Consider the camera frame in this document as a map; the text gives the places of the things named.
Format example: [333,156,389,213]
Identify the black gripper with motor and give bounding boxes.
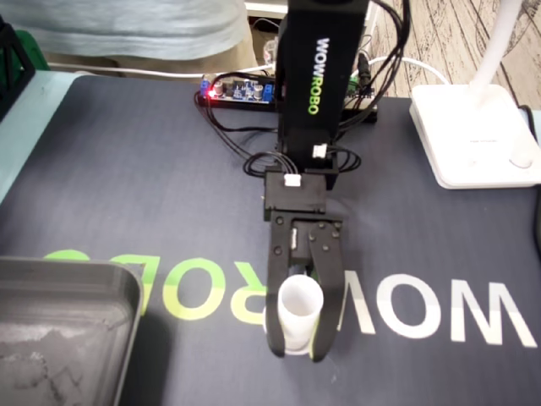
[265,209,345,363]

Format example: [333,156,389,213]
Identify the white plastic flanged cylinder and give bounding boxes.
[262,274,325,356]

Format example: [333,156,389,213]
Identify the blue circuit board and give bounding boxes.
[199,74,276,105]

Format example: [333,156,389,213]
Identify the green circuit board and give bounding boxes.
[347,69,377,102]

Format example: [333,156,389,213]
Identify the dark grey WOWROBO mat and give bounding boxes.
[0,74,541,406]

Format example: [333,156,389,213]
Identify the white desk lamp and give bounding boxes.
[408,0,541,190]

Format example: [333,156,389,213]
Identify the black plastic tray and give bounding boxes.
[0,256,144,406]

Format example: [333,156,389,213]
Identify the person in light blue shirt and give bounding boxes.
[0,0,254,80]

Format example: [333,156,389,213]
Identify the thin black board wires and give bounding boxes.
[194,91,280,162]

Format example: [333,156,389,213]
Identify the black robot wire bundle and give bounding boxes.
[243,0,413,177]

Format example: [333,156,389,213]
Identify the white power cable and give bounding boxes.
[46,56,450,85]

